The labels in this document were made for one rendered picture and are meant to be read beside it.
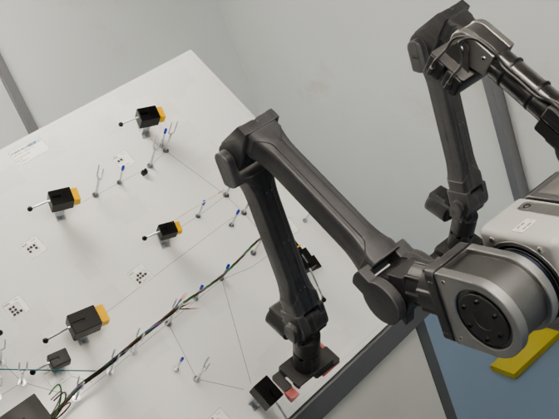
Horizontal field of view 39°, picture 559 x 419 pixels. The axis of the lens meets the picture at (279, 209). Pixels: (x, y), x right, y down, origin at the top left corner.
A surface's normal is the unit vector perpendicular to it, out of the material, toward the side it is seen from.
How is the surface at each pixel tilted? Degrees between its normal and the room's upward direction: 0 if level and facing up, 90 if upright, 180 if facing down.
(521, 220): 0
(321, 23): 90
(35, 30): 90
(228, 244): 52
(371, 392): 90
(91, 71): 90
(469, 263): 0
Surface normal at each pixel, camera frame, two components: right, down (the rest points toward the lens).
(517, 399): -0.34, -0.86
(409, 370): 0.65, 0.07
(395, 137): -0.75, 0.49
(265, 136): 0.15, -0.53
